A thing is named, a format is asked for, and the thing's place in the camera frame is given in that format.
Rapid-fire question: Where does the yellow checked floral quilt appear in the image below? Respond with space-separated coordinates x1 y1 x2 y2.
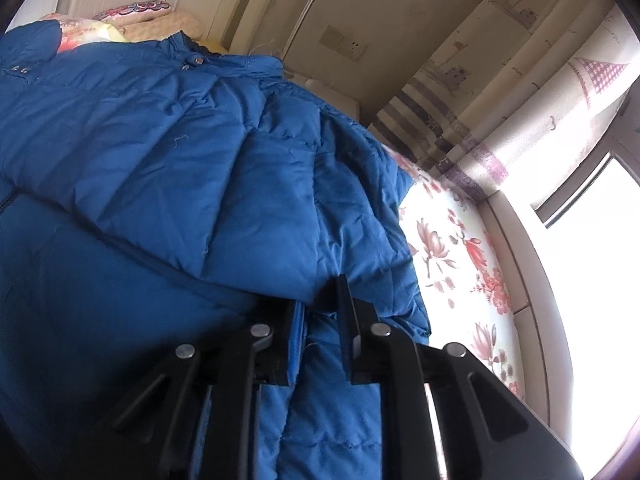
54 14 126 56

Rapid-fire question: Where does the beige window sill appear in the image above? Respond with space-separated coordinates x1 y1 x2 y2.
480 192 586 461

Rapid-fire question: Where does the window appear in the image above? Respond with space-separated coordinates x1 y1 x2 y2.
530 125 640 461

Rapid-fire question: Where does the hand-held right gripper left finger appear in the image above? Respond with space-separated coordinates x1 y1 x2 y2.
75 301 306 480

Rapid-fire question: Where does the white wall conduit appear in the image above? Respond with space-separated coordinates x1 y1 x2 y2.
286 0 331 63

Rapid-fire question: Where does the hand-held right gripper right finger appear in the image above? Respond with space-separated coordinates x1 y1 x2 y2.
337 275 586 480

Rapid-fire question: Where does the blue down jacket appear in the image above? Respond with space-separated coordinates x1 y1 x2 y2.
0 22 432 480

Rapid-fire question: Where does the printed striped curtain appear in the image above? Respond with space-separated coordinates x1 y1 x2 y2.
367 0 633 206

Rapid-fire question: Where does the embroidered flower pillow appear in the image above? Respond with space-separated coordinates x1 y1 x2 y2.
92 0 173 23

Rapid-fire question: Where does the beige quilted pillow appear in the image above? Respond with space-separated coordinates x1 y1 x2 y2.
120 10 203 43

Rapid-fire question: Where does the wall socket panel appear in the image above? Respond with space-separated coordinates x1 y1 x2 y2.
322 25 368 61

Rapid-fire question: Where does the white floral bed sheet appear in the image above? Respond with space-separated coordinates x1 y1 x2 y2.
380 142 526 401

